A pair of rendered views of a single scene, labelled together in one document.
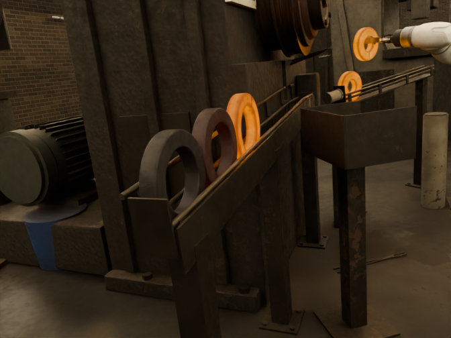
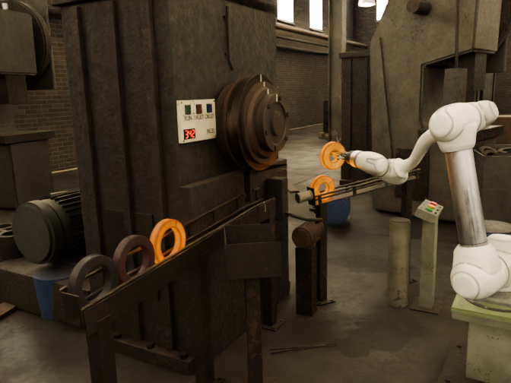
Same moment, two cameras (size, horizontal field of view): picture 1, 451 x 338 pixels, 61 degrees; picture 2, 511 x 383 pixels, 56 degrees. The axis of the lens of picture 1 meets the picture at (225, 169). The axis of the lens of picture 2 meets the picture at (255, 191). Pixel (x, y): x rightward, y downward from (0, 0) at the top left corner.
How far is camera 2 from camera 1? 1.01 m
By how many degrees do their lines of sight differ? 6
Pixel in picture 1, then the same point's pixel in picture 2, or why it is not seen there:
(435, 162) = (396, 264)
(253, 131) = (179, 242)
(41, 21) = not seen: hidden behind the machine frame
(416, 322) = not seen: outside the picture
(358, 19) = (398, 95)
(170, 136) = (89, 261)
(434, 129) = (395, 234)
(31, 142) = (45, 213)
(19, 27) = not seen: hidden behind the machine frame
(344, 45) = (382, 119)
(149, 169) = (73, 279)
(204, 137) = (119, 257)
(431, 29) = (366, 159)
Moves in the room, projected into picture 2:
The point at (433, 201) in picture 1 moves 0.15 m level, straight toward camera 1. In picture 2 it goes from (395, 299) to (385, 309)
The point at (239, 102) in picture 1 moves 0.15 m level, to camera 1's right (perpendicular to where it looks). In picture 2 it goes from (160, 227) to (199, 227)
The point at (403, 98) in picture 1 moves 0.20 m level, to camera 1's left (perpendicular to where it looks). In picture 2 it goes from (438, 181) to (416, 181)
